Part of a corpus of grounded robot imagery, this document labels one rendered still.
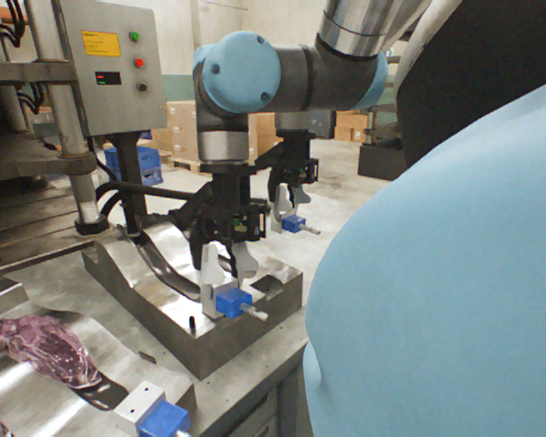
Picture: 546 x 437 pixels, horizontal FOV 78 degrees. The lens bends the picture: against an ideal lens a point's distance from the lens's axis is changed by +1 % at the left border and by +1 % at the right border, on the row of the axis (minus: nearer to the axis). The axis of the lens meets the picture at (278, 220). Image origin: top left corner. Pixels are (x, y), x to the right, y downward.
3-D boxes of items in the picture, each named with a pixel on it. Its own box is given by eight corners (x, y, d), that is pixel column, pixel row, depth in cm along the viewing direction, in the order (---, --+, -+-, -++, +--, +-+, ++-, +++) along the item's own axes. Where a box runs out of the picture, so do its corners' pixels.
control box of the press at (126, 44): (199, 342, 171) (159, 7, 114) (143, 379, 151) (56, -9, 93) (176, 323, 185) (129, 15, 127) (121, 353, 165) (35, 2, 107)
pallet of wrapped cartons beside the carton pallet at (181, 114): (263, 169, 498) (262, 102, 461) (225, 181, 439) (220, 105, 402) (207, 158, 565) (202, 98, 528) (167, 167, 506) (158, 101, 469)
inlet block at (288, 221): (325, 239, 78) (326, 218, 76) (311, 247, 75) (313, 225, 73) (283, 224, 86) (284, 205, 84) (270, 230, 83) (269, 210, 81)
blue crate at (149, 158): (163, 166, 423) (160, 149, 415) (133, 174, 392) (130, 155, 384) (134, 160, 454) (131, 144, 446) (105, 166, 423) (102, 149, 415)
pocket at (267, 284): (285, 299, 66) (285, 282, 64) (266, 311, 62) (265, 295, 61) (267, 289, 68) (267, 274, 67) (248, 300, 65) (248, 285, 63)
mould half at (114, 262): (302, 307, 72) (304, 251, 66) (200, 381, 54) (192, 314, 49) (176, 237, 103) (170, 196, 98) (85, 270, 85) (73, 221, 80)
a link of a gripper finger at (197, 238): (190, 270, 49) (199, 211, 49) (185, 269, 50) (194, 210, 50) (217, 269, 53) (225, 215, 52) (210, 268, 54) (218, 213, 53)
